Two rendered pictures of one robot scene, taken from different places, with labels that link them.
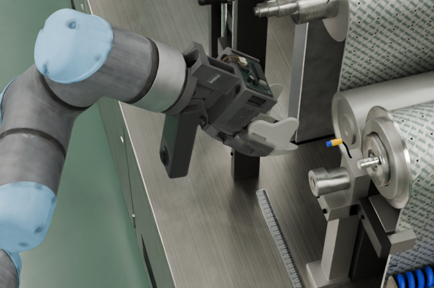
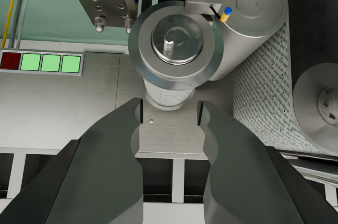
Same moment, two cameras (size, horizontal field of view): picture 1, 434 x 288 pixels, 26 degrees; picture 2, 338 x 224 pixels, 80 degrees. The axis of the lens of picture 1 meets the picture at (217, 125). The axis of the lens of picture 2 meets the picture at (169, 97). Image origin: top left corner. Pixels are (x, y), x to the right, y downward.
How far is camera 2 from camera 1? 1.15 m
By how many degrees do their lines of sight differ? 70
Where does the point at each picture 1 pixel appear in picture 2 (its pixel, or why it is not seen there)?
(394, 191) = (140, 34)
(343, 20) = (304, 101)
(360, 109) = (242, 39)
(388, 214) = not seen: outside the picture
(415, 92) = (227, 61)
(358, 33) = (282, 97)
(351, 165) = (201, 4)
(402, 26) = (260, 101)
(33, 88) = not seen: outside the picture
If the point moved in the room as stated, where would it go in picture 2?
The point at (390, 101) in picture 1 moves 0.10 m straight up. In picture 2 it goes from (233, 51) to (234, 105)
